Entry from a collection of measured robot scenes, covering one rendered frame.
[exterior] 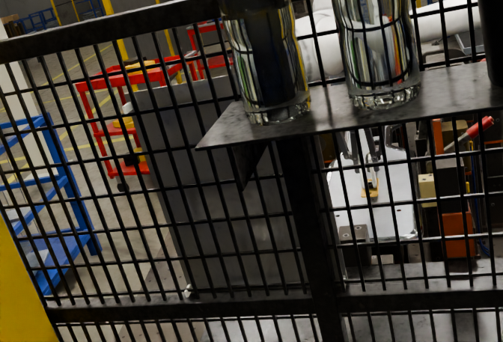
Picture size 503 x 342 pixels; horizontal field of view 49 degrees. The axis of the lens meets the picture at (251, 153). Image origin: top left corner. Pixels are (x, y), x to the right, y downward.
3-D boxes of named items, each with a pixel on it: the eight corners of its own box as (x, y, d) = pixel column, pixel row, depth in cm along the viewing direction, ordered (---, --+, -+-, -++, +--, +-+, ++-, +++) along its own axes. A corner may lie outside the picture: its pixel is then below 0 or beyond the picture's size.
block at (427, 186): (437, 315, 127) (418, 173, 114) (453, 314, 126) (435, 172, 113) (438, 325, 124) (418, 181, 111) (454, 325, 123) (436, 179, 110)
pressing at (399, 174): (352, 69, 234) (352, 65, 233) (407, 59, 227) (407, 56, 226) (309, 251, 111) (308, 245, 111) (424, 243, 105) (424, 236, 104)
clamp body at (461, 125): (447, 249, 150) (431, 123, 137) (489, 247, 147) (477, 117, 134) (448, 263, 144) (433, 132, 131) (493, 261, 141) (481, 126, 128)
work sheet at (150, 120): (191, 297, 79) (124, 93, 68) (349, 289, 72) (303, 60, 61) (187, 306, 77) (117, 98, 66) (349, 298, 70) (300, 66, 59)
